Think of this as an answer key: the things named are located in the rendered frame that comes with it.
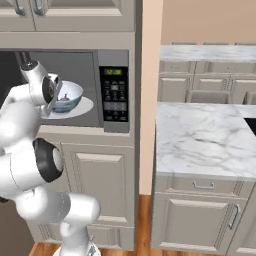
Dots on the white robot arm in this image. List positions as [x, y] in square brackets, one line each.
[23, 166]

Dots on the grey tall lower cupboard door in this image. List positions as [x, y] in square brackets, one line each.
[103, 180]

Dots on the light blue bowl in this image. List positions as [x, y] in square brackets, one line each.
[74, 95]

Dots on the grey built-in microwave oven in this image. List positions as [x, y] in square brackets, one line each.
[115, 60]

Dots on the garlic bulb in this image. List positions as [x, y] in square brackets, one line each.
[64, 97]

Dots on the grey counter cupboard door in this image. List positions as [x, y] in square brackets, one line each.
[193, 223]

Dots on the grey upper cupboard door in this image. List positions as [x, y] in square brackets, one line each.
[10, 21]
[86, 18]

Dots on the dark sink basin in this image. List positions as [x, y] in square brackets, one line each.
[252, 125]

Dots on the dark microwave door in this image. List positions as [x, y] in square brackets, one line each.
[7, 73]

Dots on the grey angled cupboard door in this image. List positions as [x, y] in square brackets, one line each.
[246, 233]

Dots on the white round turntable plate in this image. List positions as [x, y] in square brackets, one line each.
[83, 107]

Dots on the grey stool backrest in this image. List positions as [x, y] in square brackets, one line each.
[208, 96]

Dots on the grey marble-topped cupboard run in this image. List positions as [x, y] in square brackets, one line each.
[206, 71]

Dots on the grey bottom drawer front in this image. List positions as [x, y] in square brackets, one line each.
[110, 236]

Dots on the grey counter drawer front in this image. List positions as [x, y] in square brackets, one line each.
[230, 187]

